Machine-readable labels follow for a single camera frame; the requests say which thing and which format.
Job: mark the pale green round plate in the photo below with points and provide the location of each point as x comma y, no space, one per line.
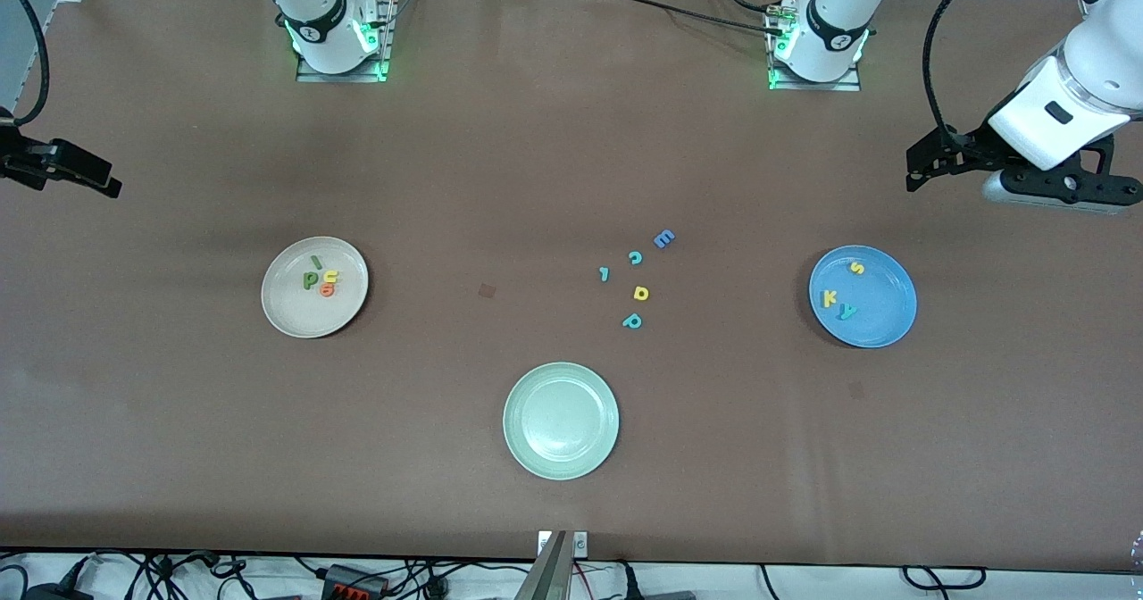
561,421

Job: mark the teal letter p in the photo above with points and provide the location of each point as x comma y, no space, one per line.
626,323

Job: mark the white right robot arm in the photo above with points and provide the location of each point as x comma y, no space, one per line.
312,2

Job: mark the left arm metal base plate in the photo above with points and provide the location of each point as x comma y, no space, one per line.
817,86

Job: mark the beige brown round plate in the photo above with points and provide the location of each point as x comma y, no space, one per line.
304,314

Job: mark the blue letter E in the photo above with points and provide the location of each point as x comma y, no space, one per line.
663,239

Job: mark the black orange power strip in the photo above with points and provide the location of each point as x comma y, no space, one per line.
353,582

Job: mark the green letter p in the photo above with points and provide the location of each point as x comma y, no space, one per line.
305,282

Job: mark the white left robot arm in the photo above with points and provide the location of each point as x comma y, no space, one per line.
835,20

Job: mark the white mounting bracket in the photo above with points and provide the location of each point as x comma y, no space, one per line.
580,544

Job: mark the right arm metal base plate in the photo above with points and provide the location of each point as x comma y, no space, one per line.
344,77

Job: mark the blue round plate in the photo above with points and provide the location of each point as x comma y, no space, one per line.
880,323

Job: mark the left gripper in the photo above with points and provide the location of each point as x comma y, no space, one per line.
971,146

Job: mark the black power adapter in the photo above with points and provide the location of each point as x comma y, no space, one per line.
54,593

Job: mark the aluminium profile bar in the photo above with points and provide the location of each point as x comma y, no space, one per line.
549,578

